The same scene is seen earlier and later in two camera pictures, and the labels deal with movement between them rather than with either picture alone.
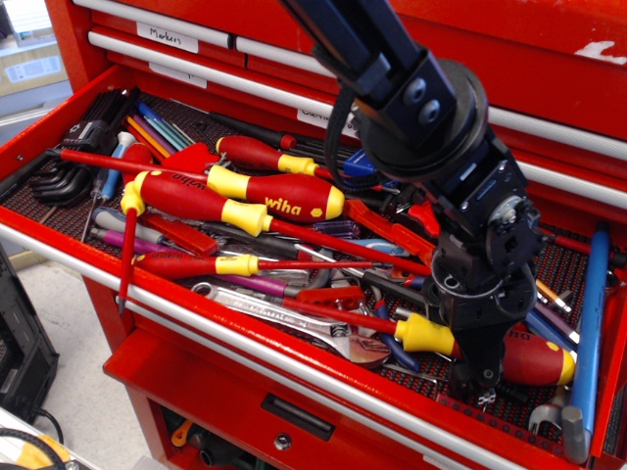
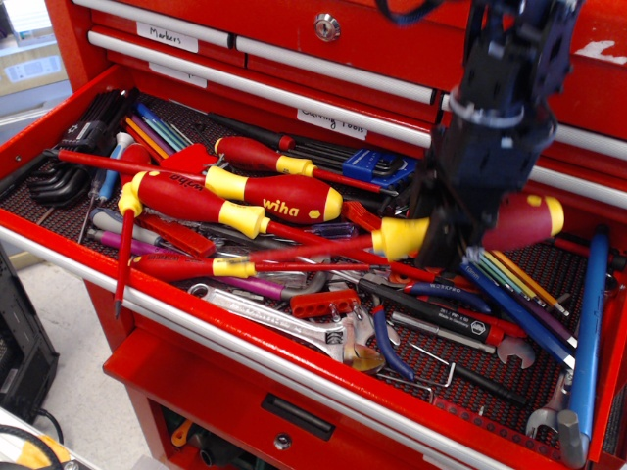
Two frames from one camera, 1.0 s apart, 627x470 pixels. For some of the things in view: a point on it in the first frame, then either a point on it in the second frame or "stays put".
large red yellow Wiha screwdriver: [535, 355] -> [401, 239]
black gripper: [480, 286] -> [502, 117]
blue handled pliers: [393, 345] -> [420, 289]
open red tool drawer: [257, 244] stays put
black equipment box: [28, 356] stays put
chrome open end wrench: [549, 412] stays put
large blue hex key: [577, 418] stays put
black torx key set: [95, 134] stays put
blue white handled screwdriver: [124, 139] stays put
